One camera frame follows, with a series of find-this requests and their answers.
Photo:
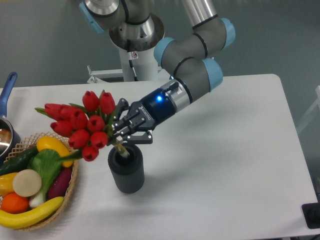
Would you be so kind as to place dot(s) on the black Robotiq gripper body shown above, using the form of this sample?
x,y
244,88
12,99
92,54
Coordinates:
x,y
150,111

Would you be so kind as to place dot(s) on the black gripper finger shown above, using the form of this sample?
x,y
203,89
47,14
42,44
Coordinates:
x,y
142,138
122,106

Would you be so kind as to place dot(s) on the dark grey ribbed vase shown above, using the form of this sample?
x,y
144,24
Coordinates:
x,y
128,173

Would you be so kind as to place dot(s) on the red tulip bouquet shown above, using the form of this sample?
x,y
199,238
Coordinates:
x,y
88,127

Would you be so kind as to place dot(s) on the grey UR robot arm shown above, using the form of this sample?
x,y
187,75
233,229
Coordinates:
x,y
143,48

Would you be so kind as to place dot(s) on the yellow squash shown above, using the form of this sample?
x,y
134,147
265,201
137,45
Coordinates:
x,y
51,143

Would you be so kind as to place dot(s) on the green bok choy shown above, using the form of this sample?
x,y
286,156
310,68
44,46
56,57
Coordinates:
x,y
46,164

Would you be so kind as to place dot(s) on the purple sweet potato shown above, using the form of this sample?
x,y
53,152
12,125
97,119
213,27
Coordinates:
x,y
61,184

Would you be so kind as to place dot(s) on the woven wicker basket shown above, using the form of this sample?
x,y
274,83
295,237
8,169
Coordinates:
x,y
30,142

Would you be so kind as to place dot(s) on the green cucumber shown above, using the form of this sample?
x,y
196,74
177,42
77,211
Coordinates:
x,y
18,162

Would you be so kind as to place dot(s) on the beige round slice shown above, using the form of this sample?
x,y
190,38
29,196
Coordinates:
x,y
27,183

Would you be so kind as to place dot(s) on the yellow bell pepper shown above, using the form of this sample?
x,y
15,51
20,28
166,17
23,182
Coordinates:
x,y
6,183

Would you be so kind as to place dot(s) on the orange fruit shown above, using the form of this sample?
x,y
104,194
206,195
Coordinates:
x,y
14,204

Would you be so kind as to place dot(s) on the yellow banana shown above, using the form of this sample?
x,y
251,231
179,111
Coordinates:
x,y
31,217

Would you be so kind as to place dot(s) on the black device at table edge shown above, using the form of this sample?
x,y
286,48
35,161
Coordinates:
x,y
311,212

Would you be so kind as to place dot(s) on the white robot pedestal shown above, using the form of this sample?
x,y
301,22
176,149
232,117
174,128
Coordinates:
x,y
136,66

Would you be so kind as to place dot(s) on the blue handled saucepan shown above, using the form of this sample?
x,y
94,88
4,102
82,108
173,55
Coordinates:
x,y
8,136

